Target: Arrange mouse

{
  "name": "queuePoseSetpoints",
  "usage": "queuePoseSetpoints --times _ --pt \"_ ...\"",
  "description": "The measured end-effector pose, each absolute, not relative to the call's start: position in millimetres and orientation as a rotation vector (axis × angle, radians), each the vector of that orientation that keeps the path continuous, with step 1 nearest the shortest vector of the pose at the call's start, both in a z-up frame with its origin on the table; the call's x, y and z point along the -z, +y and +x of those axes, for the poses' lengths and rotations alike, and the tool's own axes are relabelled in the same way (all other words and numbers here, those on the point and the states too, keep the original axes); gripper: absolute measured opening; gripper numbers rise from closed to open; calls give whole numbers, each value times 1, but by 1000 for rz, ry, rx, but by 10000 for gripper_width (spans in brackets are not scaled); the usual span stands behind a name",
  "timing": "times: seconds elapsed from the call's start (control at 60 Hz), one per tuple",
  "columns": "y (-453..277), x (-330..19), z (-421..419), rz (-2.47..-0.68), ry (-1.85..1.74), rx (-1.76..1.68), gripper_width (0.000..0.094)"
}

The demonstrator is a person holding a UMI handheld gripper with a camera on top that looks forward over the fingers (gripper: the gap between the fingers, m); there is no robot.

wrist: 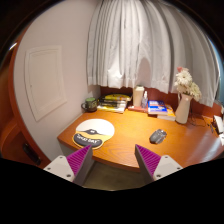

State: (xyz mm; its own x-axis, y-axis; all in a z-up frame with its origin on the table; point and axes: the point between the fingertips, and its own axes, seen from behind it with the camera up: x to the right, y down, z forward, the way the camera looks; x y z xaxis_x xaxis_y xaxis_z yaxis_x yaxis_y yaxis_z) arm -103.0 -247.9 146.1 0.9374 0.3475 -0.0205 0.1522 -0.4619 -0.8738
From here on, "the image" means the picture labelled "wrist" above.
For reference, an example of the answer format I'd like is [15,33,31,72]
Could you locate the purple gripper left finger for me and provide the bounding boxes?
[44,145,93,186]

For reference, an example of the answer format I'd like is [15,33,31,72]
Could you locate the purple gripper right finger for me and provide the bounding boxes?
[135,145,182,182]

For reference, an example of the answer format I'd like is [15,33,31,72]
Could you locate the grey computer mouse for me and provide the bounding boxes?
[149,129,167,144]

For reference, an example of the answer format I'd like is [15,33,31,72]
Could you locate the round printed mouse pad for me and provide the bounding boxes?
[72,119,115,150]

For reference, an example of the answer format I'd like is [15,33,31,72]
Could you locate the yellow book under blue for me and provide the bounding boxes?
[157,104,176,121]

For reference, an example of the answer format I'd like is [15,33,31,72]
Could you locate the red tray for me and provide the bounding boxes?
[128,106,148,113]

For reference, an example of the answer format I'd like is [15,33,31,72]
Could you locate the white ceramic vase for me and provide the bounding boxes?
[175,94,192,124]

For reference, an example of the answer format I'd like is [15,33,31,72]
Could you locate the clear spray bottle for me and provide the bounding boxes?
[141,91,148,108]

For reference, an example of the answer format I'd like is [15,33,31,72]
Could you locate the dark green mug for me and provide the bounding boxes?
[81,97,97,112]

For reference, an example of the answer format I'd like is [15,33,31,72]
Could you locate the stack of lower books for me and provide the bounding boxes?
[97,100,127,113]

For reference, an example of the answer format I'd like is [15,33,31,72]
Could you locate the white cylindrical container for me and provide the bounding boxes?
[133,86,144,107]

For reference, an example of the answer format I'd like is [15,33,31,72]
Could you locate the yellow black top book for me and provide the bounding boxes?
[102,94,132,101]

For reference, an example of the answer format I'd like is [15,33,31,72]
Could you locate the white power adapter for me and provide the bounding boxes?
[214,116,224,134]

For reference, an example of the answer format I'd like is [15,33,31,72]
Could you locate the white pink flower bouquet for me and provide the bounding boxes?
[174,67,202,101]

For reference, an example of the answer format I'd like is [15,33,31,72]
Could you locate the white curtain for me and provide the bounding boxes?
[87,0,219,106]

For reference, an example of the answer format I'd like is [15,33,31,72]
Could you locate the black cable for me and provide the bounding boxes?
[188,113,216,134]

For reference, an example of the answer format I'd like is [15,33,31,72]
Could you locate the white wall panel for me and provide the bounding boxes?
[25,45,67,121]

